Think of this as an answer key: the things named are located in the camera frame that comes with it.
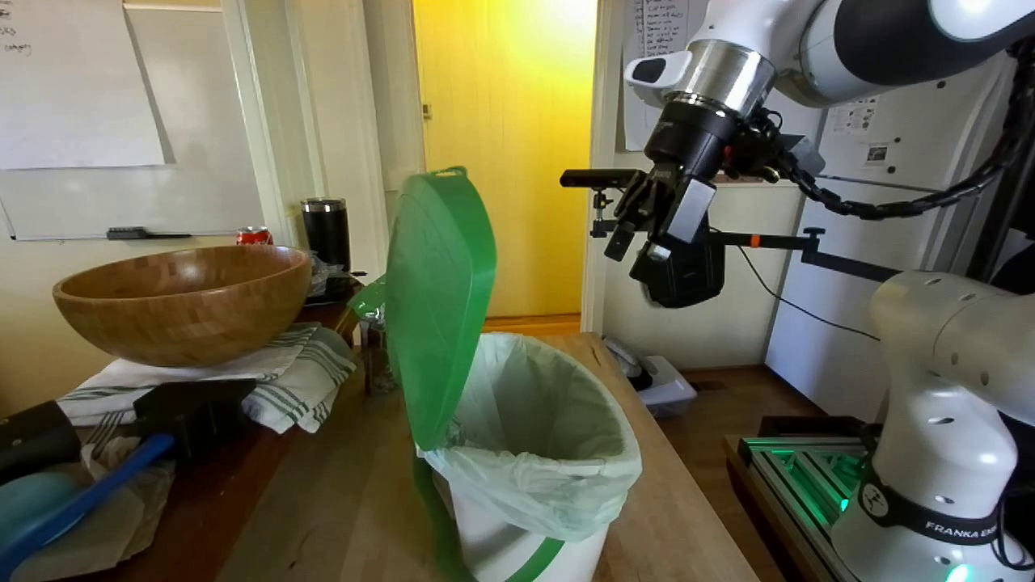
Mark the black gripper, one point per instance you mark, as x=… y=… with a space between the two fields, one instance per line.
x=698 y=140

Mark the green bin lid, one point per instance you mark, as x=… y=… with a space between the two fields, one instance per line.
x=441 y=291

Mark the pale green bin liner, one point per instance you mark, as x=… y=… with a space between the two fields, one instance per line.
x=540 y=474

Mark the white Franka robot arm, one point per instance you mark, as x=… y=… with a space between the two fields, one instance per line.
x=950 y=431

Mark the yellow door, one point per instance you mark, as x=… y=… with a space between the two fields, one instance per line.
x=529 y=162

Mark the handwritten paper sheet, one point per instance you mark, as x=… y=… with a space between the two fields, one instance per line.
x=651 y=27

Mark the green mesh surface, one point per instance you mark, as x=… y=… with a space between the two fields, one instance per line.
x=804 y=474

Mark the green snack packet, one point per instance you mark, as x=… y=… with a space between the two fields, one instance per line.
x=367 y=298

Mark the black travel tumbler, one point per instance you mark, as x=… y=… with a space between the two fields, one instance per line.
x=325 y=231

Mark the striped white dish cloth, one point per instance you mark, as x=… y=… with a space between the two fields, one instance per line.
x=302 y=372

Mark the red drink can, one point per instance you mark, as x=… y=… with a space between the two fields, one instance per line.
x=255 y=237

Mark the large wooden bowl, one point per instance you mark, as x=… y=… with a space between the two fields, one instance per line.
x=183 y=307

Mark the black plastic tool head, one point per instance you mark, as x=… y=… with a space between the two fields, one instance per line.
x=200 y=414

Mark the black whiteboard marker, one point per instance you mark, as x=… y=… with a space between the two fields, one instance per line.
x=146 y=233

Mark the white paper sheet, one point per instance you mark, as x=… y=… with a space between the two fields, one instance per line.
x=69 y=85

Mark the crumpled brown paper bag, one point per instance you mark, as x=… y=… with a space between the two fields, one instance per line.
x=118 y=521

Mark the black flat object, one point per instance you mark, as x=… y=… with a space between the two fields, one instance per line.
x=35 y=437

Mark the black camera on stand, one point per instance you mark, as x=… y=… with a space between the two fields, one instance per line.
x=599 y=178

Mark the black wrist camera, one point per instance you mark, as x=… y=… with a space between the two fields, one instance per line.
x=793 y=156

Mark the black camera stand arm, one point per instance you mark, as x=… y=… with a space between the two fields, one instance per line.
x=835 y=264

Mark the large wall whiteboard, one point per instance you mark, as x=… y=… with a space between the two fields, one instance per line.
x=213 y=119

